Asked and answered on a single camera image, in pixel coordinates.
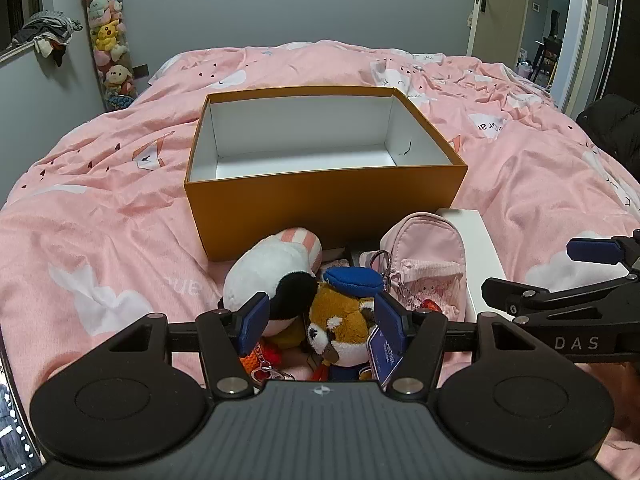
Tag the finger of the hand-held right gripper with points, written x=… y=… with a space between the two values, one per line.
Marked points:
x=530 y=297
x=592 y=250

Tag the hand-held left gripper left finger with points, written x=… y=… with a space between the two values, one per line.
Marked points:
x=252 y=321

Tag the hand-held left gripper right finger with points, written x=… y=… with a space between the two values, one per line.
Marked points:
x=389 y=322

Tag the crocheted orange fruit charm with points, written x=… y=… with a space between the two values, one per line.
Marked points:
x=252 y=360

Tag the yellow round case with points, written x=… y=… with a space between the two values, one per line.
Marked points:
x=290 y=337

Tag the red panda plush blue hat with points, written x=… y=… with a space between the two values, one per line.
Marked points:
x=340 y=325

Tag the white plush with striped hat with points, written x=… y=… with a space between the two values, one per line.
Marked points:
x=270 y=270

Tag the white box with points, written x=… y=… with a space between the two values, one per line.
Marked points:
x=480 y=245

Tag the pink mini backpack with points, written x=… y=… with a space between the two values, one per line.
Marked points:
x=425 y=240

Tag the orange cardboard box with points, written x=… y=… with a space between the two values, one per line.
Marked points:
x=325 y=210

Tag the black jacket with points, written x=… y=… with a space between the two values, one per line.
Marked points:
x=612 y=125

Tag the pink printed duvet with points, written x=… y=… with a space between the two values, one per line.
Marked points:
x=100 y=210

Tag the dark chair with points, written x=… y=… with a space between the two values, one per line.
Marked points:
x=547 y=55

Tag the room door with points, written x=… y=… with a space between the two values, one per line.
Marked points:
x=500 y=15

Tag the clear tube of plush toys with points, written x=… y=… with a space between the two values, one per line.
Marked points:
x=112 y=35

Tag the pile of grey clothes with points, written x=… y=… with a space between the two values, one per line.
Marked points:
x=47 y=27

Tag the window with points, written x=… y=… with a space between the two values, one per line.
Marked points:
x=17 y=0

